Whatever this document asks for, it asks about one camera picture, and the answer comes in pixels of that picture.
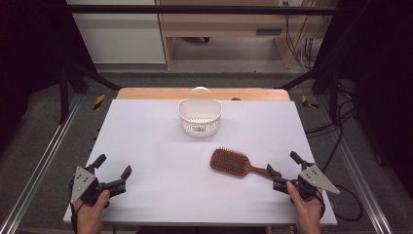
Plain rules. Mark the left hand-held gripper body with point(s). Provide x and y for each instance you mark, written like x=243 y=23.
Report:
x=97 y=190

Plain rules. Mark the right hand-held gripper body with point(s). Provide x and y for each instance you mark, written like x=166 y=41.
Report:
x=316 y=180

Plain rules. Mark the brown wooden hairbrush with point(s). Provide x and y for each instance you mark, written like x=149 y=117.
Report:
x=230 y=162

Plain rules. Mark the person's left hand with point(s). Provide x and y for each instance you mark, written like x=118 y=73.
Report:
x=91 y=214

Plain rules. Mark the person's right hand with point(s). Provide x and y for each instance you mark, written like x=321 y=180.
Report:
x=307 y=211

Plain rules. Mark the white table board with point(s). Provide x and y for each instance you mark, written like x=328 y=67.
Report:
x=168 y=182

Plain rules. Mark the yellow black floor tape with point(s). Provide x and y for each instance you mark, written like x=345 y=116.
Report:
x=99 y=101
x=307 y=102

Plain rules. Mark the black metal stand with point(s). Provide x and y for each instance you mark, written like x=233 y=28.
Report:
x=333 y=91
x=65 y=94

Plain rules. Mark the wooden table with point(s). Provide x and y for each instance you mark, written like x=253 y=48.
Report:
x=156 y=93

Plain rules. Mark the black curtain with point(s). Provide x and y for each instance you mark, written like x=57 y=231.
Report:
x=383 y=81
x=32 y=48

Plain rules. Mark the white cabinet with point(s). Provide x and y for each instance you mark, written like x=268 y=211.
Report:
x=123 y=39

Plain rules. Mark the wooden cabinet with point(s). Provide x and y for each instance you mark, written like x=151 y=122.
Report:
x=227 y=24

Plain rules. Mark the aluminium floor rail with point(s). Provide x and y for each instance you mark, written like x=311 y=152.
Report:
x=35 y=169
x=367 y=191

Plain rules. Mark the black metal frame bar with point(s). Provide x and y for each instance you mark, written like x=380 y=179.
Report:
x=195 y=9

